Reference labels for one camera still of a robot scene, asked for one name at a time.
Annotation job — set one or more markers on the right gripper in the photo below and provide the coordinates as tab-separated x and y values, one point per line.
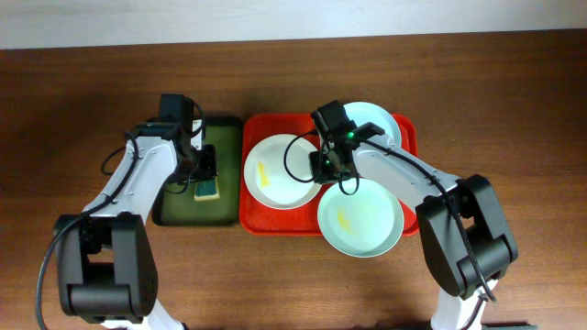
318	175

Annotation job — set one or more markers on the dark green tray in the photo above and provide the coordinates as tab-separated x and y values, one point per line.
175	204

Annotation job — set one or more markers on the red tray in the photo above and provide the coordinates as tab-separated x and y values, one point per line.
259	219

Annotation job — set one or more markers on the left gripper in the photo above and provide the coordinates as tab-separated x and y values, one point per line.
206	166

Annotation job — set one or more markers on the white plate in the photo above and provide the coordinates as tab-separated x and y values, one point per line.
267	180

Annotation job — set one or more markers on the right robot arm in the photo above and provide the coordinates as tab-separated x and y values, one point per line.
466	240

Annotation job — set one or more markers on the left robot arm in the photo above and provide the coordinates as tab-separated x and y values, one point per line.
105	268

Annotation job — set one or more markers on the light blue plate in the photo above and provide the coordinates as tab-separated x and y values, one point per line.
376	114

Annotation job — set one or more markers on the light green plate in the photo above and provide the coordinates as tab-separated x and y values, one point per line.
360	219

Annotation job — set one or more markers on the green yellow sponge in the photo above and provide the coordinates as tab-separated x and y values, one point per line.
206	190

